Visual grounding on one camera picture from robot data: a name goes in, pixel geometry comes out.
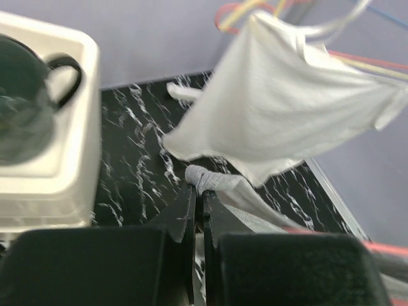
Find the grey sock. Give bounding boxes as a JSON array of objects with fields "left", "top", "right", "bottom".
[{"left": 184, "top": 164, "right": 408, "bottom": 306}]

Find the light blue wire hanger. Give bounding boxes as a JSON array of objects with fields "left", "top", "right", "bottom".
[{"left": 367, "top": 1, "right": 407, "bottom": 30}]

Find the cream plastic hanger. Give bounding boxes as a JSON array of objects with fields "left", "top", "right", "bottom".
[{"left": 214, "top": 3, "right": 407, "bottom": 80}]

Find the white rack base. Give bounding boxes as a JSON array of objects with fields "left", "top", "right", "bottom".
[{"left": 166, "top": 82, "right": 203, "bottom": 103}]

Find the white tank top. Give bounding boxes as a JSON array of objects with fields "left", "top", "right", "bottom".
[{"left": 163, "top": 1, "right": 407, "bottom": 186}]

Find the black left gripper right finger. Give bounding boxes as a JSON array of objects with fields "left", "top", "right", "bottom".
[{"left": 203, "top": 191, "right": 391, "bottom": 305}]

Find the dark green mug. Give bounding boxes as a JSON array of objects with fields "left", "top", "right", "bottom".
[{"left": 1, "top": 34, "right": 84, "bottom": 166}]

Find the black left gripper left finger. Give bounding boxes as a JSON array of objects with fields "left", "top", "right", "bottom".
[{"left": 1, "top": 184, "right": 196, "bottom": 305}]

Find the white drawer unit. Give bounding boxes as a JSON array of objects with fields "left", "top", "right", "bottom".
[{"left": 1, "top": 12, "right": 101, "bottom": 235}]

